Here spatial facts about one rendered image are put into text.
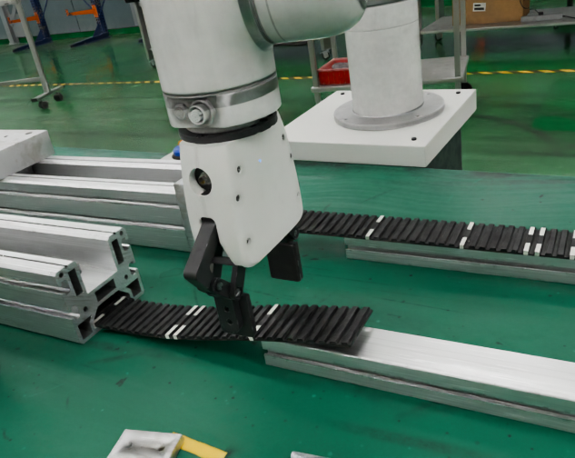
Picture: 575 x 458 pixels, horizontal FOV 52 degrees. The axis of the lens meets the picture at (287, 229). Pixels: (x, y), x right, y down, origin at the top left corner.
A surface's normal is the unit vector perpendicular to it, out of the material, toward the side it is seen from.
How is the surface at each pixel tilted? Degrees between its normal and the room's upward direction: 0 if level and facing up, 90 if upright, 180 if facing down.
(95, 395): 0
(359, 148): 90
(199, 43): 90
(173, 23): 90
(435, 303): 0
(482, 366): 0
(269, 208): 88
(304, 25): 131
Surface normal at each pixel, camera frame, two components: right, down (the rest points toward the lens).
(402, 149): -0.51, 0.45
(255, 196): 0.88, 0.08
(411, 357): -0.15, -0.88
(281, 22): -0.18, 0.88
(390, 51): 0.07, 0.45
